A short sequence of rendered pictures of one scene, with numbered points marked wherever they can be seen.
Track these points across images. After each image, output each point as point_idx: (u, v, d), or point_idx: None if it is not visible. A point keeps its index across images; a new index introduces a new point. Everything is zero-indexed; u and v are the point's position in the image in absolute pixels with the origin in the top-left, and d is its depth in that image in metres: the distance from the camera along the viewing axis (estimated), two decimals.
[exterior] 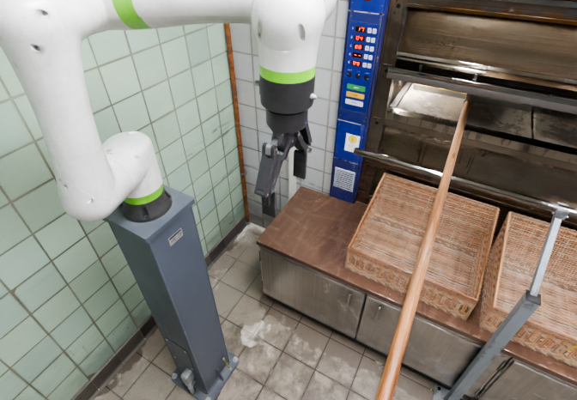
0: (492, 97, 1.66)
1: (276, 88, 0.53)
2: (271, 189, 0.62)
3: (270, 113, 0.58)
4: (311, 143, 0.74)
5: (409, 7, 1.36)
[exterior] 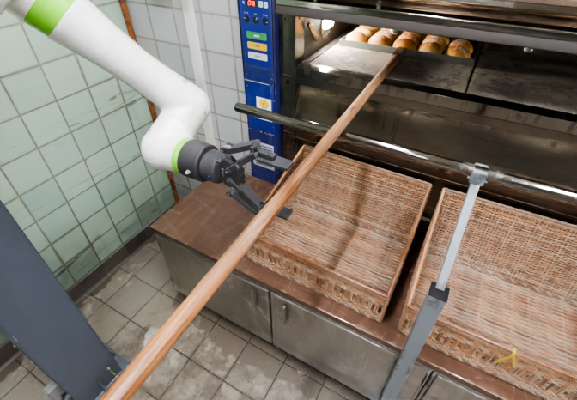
0: (428, 50, 1.37)
1: None
2: (257, 209, 0.79)
3: None
4: (252, 148, 0.69)
5: None
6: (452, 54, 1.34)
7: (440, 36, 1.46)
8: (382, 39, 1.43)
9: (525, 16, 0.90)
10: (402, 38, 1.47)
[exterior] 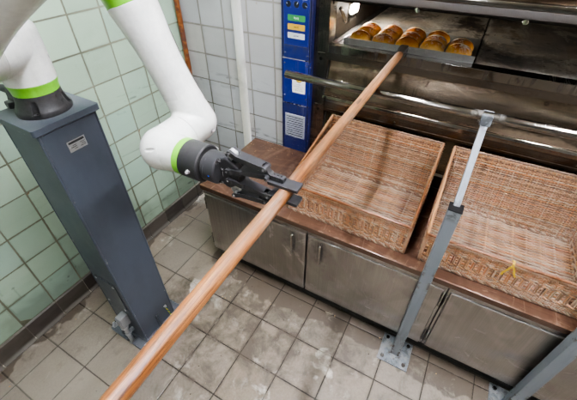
0: (430, 48, 1.41)
1: None
2: (264, 198, 0.76)
3: None
4: (262, 171, 0.71)
5: None
6: (453, 51, 1.38)
7: (441, 34, 1.51)
8: (385, 37, 1.48)
9: None
10: (404, 36, 1.51)
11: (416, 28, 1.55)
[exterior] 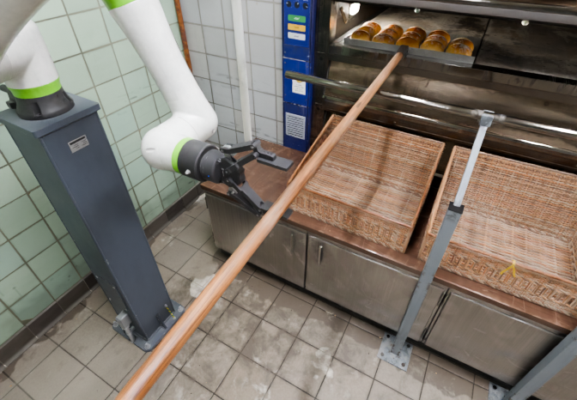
0: (430, 48, 1.42)
1: None
2: (257, 209, 0.79)
3: None
4: (252, 148, 0.69)
5: None
6: (453, 51, 1.38)
7: (441, 34, 1.51)
8: (385, 37, 1.48)
9: None
10: (404, 36, 1.52)
11: (416, 27, 1.56)
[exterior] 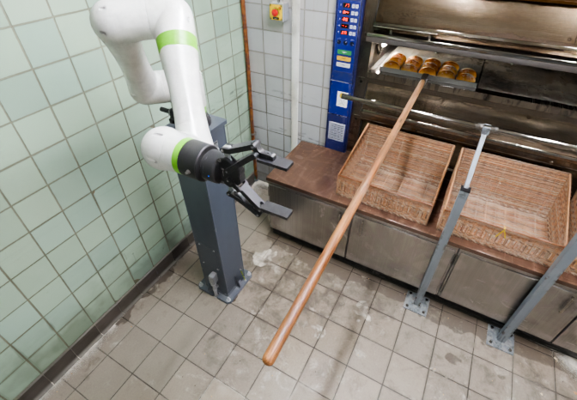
0: (445, 75, 1.94)
1: None
2: (257, 209, 0.79)
3: None
4: (252, 148, 0.69)
5: None
6: (462, 79, 1.90)
7: (452, 64, 2.03)
8: (411, 67, 2.00)
9: (510, 45, 1.66)
10: (425, 65, 2.04)
11: (433, 59, 2.07)
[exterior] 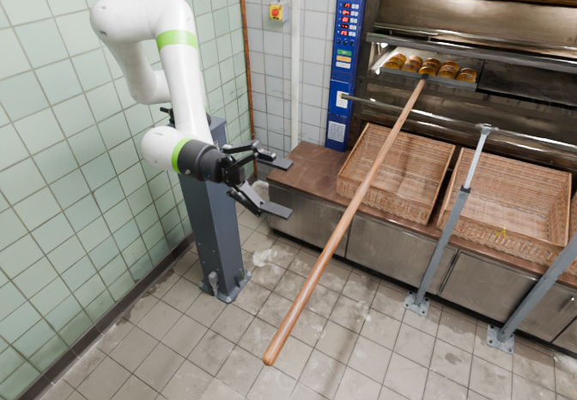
0: (445, 76, 1.94)
1: None
2: (257, 209, 0.79)
3: None
4: (252, 148, 0.69)
5: None
6: (462, 79, 1.90)
7: (452, 64, 2.03)
8: (411, 67, 2.00)
9: (510, 45, 1.66)
10: (425, 66, 2.04)
11: (433, 59, 2.08)
